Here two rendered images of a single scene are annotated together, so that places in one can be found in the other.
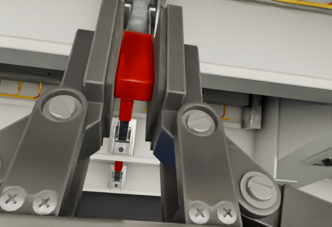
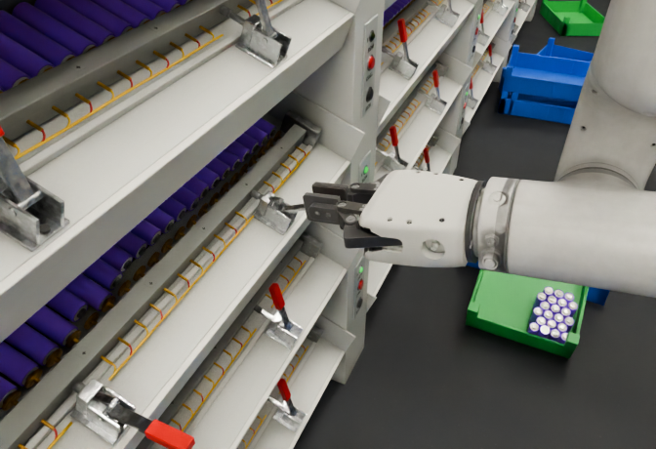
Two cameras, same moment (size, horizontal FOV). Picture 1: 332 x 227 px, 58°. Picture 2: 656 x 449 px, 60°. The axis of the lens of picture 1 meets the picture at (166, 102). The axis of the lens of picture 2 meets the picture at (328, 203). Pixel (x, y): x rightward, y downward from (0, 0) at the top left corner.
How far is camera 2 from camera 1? 0.52 m
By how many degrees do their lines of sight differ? 39
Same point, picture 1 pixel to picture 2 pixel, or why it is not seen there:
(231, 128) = (310, 265)
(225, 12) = (287, 190)
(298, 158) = not seen: hidden behind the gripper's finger
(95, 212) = not seen: outside the picture
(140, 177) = (300, 396)
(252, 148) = (331, 261)
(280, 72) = not seen: hidden behind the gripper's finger
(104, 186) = (292, 434)
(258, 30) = (302, 184)
